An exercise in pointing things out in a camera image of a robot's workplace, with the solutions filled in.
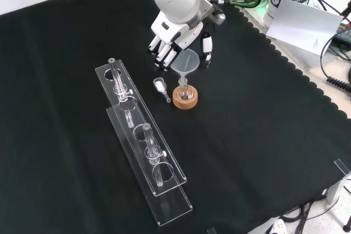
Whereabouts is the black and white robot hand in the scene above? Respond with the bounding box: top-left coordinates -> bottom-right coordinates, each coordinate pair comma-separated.
147,12 -> 214,71

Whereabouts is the clear plastic funnel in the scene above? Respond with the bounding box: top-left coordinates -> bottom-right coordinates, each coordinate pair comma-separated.
170,48 -> 201,88

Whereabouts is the glass weighing funnel with powder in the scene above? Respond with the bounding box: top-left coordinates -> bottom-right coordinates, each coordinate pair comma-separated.
152,77 -> 172,104

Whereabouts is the clear round-bottom flask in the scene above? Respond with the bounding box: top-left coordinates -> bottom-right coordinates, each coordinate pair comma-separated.
177,77 -> 193,102

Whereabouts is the clear acrylic funnel stand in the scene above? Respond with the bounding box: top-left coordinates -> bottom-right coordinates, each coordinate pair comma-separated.
94,58 -> 194,227

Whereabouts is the black bench cloth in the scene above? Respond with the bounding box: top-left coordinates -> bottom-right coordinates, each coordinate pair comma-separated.
0,0 -> 348,234

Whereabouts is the pale white board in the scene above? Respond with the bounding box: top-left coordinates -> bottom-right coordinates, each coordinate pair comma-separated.
266,0 -> 344,57

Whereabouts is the black power adapter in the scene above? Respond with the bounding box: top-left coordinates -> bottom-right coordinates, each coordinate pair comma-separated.
332,22 -> 351,44

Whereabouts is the white power strip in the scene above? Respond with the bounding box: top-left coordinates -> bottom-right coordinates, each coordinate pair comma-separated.
266,217 -> 289,234

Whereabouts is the cork ring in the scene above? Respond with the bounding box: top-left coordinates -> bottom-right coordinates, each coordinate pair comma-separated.
172,84 -> 199,111

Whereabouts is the thin black cable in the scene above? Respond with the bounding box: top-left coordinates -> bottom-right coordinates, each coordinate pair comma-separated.
319,32 -> 351,81

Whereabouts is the black coiled cable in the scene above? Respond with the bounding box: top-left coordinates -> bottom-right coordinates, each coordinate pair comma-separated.
326,76 -> 351,93

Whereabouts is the black cable bundle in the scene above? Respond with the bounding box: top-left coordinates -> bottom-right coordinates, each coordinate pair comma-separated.
281,194 -> 342,234

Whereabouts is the white metal bracket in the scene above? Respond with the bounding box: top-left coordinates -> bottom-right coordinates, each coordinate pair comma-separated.
325,158 -> 351,204

